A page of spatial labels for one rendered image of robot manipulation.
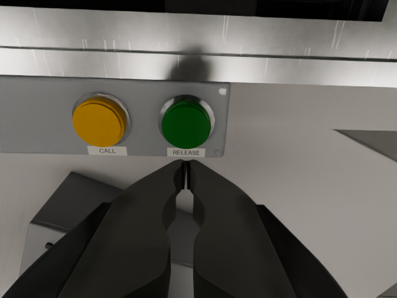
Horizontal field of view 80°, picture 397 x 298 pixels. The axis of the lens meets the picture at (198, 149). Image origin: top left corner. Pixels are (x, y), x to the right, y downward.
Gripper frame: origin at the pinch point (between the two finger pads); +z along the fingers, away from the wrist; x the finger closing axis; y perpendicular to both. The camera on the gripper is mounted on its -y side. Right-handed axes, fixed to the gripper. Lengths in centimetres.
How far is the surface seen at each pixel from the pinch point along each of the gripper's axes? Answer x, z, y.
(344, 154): 21.9, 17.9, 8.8
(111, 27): -5.5, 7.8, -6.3
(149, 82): -3.1, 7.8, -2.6
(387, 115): 25.7, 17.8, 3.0
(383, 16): 13.5, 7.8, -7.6
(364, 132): 93, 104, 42
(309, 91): 14.6, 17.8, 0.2
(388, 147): 110, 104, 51
